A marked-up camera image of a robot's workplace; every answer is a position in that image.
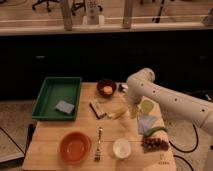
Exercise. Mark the metal fork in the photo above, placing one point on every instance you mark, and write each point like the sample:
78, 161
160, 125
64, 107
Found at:
98, 150

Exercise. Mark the dark brown bowl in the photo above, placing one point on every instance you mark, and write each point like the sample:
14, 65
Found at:
106, 82

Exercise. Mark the black and white utensil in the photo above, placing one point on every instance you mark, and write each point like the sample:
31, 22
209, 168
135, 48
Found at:
123, 87

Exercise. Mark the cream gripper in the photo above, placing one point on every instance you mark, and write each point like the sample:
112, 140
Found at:
134, 110

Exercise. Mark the red bowl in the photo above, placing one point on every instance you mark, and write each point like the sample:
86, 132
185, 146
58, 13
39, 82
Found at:
74, 148

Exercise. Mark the black office chair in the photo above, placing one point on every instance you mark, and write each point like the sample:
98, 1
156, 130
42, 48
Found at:
47, 2

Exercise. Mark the yellow banana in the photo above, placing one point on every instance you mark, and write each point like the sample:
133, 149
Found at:
117, 113

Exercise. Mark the blue sponge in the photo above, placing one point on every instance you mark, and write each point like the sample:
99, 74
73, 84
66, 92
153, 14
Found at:
64, 107

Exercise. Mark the green plastic tray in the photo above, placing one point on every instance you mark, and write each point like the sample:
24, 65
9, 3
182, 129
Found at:
54, 90

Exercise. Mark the light blue cloth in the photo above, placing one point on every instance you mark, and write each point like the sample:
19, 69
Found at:
145, 122

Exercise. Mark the bunch of dark grapes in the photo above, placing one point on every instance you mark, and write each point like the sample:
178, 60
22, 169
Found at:
154, 144

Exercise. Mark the white cup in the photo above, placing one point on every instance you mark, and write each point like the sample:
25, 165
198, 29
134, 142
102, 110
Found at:
121, 148

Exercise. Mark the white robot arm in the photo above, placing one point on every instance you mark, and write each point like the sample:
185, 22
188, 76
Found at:
198, 111

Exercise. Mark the green pepper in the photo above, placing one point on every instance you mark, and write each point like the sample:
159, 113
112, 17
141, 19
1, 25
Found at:
151, 131

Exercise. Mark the orange item in bowl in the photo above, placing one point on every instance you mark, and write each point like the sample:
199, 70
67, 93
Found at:
108, 89

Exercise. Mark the brown chocolate bar box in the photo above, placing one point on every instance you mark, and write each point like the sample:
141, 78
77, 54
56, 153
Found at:
97, 109

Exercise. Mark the light green cup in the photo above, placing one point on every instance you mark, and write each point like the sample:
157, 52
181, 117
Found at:
146, 106

